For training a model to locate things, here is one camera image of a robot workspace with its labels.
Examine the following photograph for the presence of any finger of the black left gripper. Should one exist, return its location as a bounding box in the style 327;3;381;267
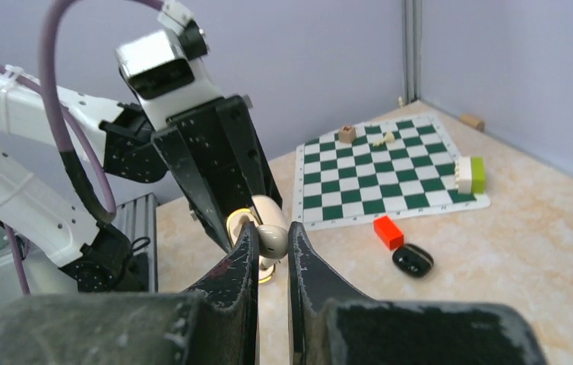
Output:
168;94;283;212
151;125;239;252

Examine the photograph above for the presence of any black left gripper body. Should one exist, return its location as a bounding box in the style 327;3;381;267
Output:
100;103;168;184

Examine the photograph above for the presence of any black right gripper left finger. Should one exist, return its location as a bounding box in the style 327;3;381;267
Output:
0;223;259;364

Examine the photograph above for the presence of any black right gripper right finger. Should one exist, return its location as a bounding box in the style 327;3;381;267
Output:
288;222;547;364

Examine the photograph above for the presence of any white earbud charging case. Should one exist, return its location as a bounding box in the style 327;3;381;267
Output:
226;195;289;284

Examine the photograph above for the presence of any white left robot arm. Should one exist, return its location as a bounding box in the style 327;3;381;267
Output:
0;58;287;292

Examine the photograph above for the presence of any black charging case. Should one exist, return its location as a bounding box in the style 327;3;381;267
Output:
392;243;435;278

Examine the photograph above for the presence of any orange red block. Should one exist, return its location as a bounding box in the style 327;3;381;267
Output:
372;215;405;251

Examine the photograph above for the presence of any small wooden cube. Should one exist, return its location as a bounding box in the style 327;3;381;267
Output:
337;125;356;144

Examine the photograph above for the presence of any cream chess piece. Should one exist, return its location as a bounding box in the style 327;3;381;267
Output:
372;132;396;147

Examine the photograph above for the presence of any green white chessboard mat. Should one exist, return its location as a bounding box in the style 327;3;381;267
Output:
292;113;490;230

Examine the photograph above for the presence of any green white toy block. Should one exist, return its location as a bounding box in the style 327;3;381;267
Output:
454;157;486;194

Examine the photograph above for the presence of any wooden cork piece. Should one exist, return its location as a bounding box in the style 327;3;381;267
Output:
459;114;486;132

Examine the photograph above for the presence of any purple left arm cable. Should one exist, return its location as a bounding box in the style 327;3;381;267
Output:
0;0;166;296

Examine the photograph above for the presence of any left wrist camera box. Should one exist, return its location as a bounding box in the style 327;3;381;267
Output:
116;1;222;131

